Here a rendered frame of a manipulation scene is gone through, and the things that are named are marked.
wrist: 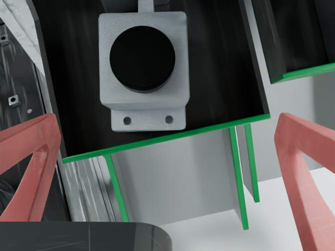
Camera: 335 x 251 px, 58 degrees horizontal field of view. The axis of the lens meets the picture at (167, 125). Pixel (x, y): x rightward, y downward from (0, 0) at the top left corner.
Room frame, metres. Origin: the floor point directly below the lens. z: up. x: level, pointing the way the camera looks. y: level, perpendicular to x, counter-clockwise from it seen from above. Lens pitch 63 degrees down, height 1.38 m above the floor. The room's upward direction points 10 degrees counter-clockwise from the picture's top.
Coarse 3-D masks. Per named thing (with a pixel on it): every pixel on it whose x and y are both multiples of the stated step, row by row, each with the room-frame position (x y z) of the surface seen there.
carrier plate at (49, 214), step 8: (32, 152) 0.20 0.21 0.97; (24, 160) 0.19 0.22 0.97; (16, 168) 0.18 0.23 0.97; (24, 168) 0.18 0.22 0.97; (56, 168) 0.17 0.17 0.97; (0, 176) 0.17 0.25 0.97; (8, 176) 0.17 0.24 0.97; (16, 176) 0.17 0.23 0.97; (56, 176) 0.16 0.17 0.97; (16, 184) 0.16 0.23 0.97; (56, 184) 0.15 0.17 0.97; (56, 192) 0.14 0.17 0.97; (64, 192) 0.14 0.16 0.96; (48, 200) 0.13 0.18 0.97; (56, 200) 0.12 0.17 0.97; (64, 200) 0.12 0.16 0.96; (48, 208) 0.12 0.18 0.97; (56, 208) 0.11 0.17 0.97; (64, 208) 0.11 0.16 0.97; (48, 216) 0.10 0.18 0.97; (56, 216) 0.10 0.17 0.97; (64, 216) 0.10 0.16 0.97
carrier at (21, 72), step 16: (0, 32) 0.47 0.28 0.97; (0, 48) 0.43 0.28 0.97; (16, 48) 0.42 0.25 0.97; (0, 64) 0.38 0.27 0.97; (16, 64) 0.38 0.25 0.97; (32, 64) 0.38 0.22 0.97; (0, 80) 0.34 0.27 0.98; (16, 80) 0.35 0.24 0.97; (32, 80) 0.34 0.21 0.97; (0, 96) 0.32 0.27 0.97; (32, 96) 0.31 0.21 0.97; (0, 112) 0.29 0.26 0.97; (16, 112) 0.28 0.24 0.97; (32, 112) 0.27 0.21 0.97; (0, 128) 0.25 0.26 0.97
